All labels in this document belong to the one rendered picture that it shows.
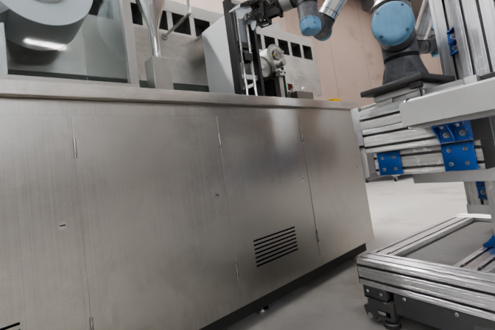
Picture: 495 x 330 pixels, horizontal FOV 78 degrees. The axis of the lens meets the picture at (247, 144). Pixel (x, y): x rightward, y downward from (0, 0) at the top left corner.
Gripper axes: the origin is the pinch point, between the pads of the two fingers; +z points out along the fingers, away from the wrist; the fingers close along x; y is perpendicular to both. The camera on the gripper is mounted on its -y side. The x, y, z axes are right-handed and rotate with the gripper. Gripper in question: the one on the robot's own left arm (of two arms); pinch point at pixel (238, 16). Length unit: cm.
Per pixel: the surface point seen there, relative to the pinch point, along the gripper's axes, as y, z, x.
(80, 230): 82, 24, -50
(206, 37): -19, 40, 30
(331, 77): -178, 99, 532
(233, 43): 0.8, 13.0, 15.2
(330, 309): 121, -16, 29
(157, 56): 6.5, 42.4, -5.8
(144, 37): -15, 63, 4
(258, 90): 20.9, 10.5, 32.2
